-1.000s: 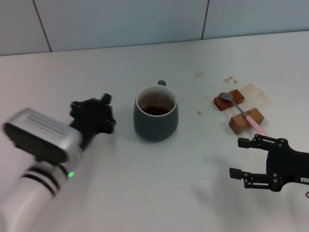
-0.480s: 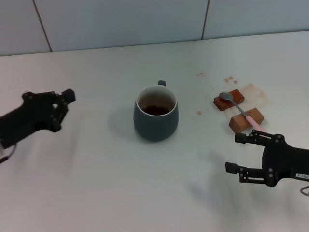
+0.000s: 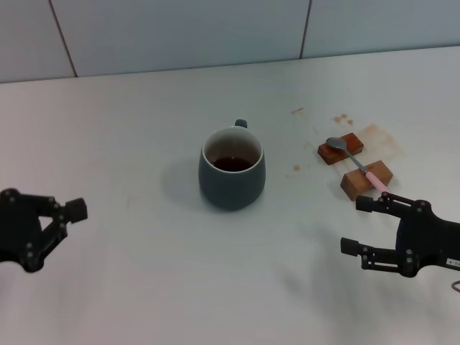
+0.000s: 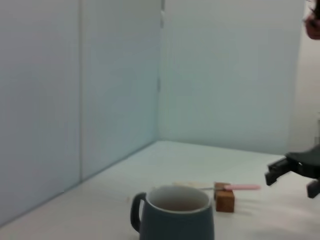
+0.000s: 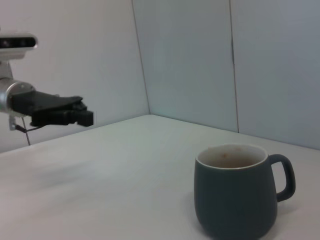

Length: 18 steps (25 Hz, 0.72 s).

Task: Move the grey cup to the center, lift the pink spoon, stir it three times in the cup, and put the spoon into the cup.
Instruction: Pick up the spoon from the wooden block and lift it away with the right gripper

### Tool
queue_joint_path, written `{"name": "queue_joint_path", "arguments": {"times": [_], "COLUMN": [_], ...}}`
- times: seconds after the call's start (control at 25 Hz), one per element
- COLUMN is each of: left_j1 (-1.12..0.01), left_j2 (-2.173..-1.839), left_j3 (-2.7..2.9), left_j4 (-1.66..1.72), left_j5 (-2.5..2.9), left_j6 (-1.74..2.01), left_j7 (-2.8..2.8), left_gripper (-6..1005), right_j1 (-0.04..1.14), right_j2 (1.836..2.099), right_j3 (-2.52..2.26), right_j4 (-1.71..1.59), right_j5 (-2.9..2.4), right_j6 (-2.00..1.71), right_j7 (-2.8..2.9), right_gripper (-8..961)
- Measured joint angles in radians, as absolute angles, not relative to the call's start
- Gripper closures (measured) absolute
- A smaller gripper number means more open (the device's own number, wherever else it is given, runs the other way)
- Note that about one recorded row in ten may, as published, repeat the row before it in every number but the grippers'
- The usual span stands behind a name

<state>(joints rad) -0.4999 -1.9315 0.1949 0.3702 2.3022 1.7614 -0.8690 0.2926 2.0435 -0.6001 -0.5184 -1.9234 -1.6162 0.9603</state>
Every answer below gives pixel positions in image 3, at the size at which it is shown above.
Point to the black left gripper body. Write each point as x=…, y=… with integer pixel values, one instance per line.
x=14, y=226

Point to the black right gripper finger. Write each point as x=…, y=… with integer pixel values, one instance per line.
x=350, y=246
x=366, y=204

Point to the grey ceramic cup with coffee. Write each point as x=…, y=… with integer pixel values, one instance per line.
x=231, y=187

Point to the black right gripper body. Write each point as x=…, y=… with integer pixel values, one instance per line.
x=435, y=244

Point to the dark reddish wooden block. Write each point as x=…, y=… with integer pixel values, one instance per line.
x=354, y=142

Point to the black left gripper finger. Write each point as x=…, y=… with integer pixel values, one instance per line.
x=79, y=216
x=77, y=205

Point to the light notched wooden block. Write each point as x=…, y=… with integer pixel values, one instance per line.
x=354, y=183

